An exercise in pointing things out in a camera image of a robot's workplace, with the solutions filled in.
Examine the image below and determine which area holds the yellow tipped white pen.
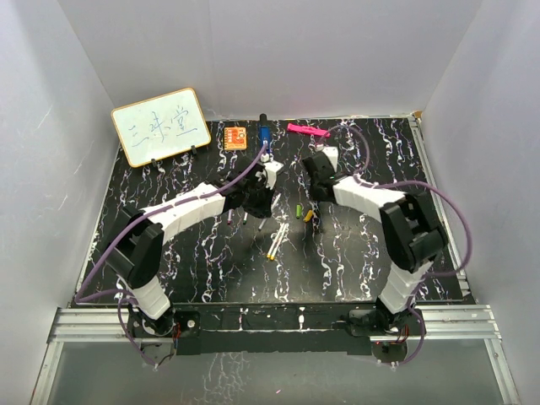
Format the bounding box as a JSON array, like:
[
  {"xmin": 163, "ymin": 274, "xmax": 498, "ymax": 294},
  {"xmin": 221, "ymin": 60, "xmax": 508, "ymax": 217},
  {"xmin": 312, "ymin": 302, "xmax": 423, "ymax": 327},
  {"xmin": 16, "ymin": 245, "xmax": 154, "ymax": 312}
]
[{"xmin": 267, "ymin": 223, "xmax": 287, "ymax": 260}]

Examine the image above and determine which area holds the orange tipped white pen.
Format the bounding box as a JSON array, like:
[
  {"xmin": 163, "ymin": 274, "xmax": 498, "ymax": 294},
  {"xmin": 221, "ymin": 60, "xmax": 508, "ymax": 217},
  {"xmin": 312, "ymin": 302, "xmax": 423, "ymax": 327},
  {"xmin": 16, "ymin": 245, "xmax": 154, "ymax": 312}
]
[{"xmin": 271, "ymin": 224, "xmax": 289, "ymax": 261}]

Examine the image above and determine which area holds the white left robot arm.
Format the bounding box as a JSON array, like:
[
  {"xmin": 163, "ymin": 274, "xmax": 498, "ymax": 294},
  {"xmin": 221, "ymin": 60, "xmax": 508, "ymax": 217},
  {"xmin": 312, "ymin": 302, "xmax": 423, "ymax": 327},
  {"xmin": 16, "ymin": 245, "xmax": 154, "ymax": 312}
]
[{"xmin": 105, "ymin": 159, "xmax": 284, "ymax": 337}]

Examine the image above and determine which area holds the small whiteboard with writing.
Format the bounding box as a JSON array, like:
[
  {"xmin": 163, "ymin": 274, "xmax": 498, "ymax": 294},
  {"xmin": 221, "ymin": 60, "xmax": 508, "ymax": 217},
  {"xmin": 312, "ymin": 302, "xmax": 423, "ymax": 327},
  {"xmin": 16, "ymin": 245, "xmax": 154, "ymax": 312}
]
[{"xmin": 111, "ymin": 88, "xmax": 211, "ymax": 168}]

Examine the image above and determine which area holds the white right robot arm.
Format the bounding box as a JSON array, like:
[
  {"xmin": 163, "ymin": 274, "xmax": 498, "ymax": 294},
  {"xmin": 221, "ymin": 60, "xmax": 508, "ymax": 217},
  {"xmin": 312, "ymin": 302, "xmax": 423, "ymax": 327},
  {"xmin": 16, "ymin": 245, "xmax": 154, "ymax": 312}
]
[{"xmin": 302, "ymin": 148, "xmax": 448, "ymax": 335}]

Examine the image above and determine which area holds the blue white pen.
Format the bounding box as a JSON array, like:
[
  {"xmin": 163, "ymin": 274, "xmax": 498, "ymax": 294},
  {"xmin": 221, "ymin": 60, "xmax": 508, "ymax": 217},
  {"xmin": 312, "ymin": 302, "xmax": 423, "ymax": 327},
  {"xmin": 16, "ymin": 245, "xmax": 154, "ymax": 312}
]
[{"xmin": 257, "ymin": 193, "xmax": 282, "ymax": 231}]

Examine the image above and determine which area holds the pink plastic clip bar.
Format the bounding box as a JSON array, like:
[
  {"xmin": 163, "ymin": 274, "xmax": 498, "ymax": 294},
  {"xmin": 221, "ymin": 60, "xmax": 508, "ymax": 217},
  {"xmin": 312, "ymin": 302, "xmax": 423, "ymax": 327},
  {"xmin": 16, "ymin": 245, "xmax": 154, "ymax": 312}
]
[{"xmin": 287, "ymin": 123, "xmax": 330, "ymax": 138}]

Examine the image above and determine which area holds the aluminium frame rail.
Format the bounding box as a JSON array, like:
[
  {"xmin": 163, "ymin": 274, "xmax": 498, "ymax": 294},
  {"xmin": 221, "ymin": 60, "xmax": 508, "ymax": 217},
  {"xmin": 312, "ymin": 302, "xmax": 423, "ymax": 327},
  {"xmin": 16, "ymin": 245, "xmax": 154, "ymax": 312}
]
[{"xmin": 29, "ymin": 305, "xmax": 140, "ymax": 405}]

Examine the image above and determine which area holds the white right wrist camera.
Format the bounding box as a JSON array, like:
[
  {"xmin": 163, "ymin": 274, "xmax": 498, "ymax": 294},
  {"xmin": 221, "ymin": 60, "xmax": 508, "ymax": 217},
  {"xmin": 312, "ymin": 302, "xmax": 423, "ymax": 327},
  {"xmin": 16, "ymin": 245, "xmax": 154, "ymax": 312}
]
[{"xmin": 316, "ymin": 143, "xmax": 338, "ymax": 171}]

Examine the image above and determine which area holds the yellow pen cap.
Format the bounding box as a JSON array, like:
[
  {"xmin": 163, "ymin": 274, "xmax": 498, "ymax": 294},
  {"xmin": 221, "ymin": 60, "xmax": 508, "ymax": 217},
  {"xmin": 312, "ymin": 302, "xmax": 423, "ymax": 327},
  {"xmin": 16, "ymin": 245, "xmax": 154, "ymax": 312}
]
[{"xmin": 303, "ymin": 210, "xmax": 314, "ymax": 223}]

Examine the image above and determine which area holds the blue stapler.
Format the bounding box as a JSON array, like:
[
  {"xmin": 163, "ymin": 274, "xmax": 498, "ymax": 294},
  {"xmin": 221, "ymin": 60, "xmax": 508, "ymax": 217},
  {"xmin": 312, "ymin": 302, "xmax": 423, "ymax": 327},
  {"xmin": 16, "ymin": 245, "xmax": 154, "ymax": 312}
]
[{"xmin": 258, "ymin": 113, "xmax": 272, "ymax": 148}]

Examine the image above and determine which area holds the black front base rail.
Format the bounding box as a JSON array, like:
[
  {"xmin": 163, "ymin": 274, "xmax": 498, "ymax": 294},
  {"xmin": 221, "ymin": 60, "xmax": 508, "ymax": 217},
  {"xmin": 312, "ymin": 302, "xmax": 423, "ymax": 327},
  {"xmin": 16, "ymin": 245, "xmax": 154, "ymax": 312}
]
[{"xmin": 127, "ymin": 302, "xmax": 426, "ymax": 360}]

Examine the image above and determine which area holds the orange small notebook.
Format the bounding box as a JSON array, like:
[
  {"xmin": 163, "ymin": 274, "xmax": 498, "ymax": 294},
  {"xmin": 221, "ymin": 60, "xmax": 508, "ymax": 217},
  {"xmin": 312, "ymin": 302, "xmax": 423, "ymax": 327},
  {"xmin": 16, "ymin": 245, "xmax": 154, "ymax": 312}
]
[{"xmin": 224, "ymin": 127, "xmax": 247, "ymax": 151}]

